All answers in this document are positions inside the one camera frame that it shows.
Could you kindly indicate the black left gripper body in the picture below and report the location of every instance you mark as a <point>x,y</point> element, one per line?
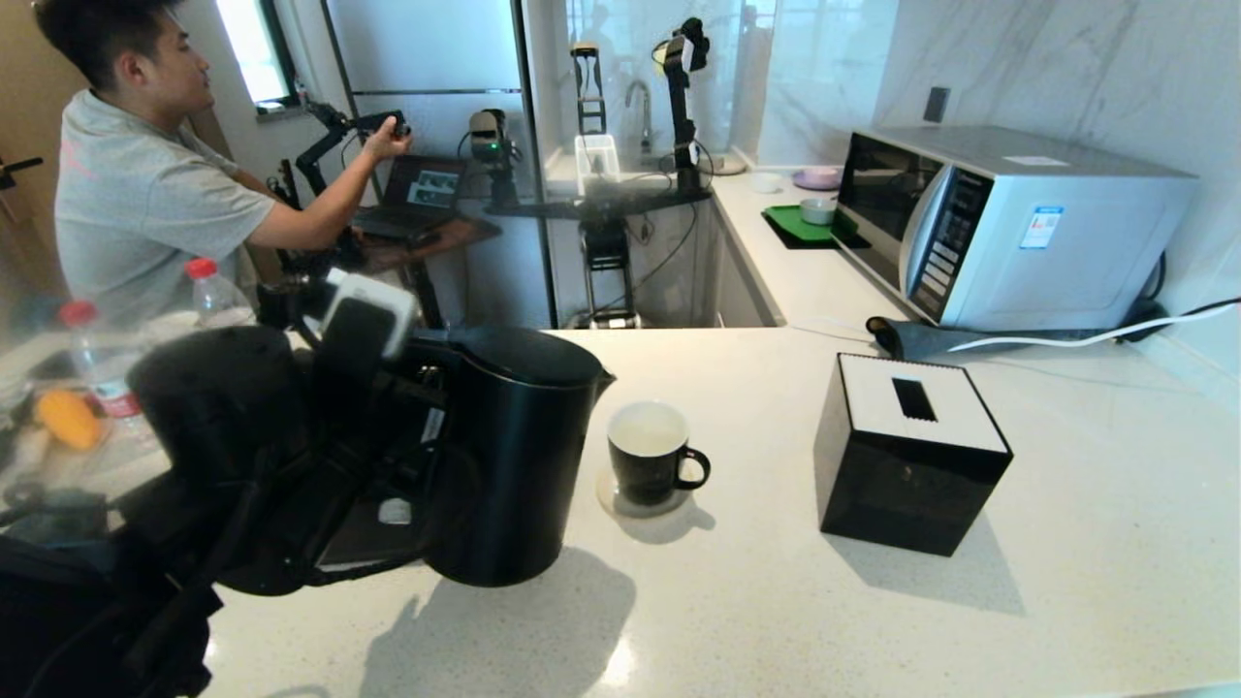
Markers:
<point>417,427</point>

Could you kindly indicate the black electric kettle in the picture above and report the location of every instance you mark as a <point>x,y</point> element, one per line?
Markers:
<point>524,465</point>

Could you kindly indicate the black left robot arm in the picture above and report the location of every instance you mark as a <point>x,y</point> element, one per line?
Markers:
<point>213,407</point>

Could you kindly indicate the black jointed arm behind glass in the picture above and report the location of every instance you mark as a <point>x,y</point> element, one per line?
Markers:
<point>682,97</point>

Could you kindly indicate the brown wooden desk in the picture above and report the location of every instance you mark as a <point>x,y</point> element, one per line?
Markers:
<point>456,233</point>

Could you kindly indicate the round clear coaster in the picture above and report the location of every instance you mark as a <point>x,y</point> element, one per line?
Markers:
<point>611,502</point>

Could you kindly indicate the black mug white inside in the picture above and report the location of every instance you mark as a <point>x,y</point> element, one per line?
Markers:
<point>645,470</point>

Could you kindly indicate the clear water bottle red cap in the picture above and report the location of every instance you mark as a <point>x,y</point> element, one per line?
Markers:
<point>218,301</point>

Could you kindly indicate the black laptop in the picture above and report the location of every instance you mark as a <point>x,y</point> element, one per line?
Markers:
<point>431,189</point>

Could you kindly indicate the black stand with crossbar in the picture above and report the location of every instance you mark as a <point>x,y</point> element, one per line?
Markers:
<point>606,252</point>

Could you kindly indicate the orange fruit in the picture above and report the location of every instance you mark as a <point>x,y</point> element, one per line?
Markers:
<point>68,417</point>

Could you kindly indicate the person in grey shirt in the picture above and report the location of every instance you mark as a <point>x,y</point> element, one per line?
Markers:
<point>136,204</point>

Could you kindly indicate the tall black rack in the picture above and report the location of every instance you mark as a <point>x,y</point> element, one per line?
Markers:
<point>588,107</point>

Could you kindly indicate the grey refrigerator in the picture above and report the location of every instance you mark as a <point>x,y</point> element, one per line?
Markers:
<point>427,58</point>

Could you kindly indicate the chrome faucet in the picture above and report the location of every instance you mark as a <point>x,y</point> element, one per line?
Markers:
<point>645,116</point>

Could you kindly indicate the beige round dish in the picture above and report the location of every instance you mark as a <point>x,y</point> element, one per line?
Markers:
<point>727,165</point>

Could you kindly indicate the window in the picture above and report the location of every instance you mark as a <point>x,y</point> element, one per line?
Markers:
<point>252,48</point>

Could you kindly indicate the green mat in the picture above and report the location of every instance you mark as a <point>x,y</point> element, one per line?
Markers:
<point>790,225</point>

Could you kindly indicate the small white bowl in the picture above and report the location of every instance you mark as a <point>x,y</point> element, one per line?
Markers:
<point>766,182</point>

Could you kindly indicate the small pale bowl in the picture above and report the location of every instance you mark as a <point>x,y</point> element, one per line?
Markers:
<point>817,211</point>

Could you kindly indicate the black tissue box white lid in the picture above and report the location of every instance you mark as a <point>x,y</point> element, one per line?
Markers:
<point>902,485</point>

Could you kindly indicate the silver microwave oven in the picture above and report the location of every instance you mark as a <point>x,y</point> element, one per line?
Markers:
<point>1066,242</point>

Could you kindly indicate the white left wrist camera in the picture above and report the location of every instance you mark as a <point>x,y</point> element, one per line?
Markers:
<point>359,320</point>

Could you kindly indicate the black camera unit green light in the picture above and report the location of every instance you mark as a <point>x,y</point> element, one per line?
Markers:
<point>490,141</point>

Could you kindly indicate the dark wall socket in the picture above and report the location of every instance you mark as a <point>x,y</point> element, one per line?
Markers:
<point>935,105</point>

